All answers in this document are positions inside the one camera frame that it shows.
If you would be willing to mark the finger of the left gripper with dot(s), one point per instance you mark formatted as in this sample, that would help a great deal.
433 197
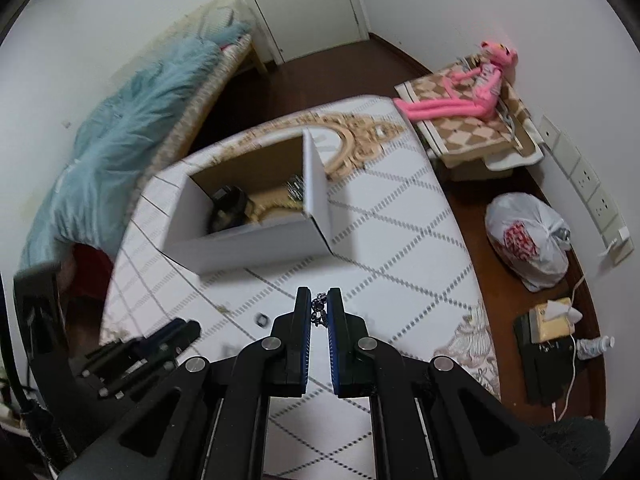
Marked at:
175 337

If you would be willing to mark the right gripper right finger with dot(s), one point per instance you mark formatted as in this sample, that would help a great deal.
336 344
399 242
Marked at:
350 377

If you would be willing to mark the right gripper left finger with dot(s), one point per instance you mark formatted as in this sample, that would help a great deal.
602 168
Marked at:
292 366

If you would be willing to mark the black smart watch band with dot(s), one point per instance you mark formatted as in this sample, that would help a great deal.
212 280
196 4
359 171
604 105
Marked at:
231 208

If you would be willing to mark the floral white tablecloth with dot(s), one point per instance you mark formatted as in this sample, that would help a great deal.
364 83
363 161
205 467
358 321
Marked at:
398 255

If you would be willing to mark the open cardboard box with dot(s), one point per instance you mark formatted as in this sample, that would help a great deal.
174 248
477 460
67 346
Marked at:
285 180

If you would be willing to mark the teal blue duvet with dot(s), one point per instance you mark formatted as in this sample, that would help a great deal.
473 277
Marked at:
113 146

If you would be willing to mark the yellow tissue box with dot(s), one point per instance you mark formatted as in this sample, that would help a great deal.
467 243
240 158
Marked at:
553 319

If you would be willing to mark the white plastic bag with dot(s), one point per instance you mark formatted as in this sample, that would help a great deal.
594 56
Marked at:
530 237

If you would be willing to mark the white bottle on floor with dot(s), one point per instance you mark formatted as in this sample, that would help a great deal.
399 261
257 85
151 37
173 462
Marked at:
587 349

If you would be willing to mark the brown checkered cushion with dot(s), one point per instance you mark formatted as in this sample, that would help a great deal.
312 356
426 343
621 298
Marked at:
507 140

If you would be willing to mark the pink panther plush toy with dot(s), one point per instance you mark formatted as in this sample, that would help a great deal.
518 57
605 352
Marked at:
474 93

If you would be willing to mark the bed with checkered mattress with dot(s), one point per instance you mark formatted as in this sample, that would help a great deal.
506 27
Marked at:
228 23

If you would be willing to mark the white door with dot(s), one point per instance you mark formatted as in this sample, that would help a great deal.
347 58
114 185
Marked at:
297 28

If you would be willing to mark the wall power sockets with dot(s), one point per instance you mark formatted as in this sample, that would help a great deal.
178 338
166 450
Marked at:
602 209

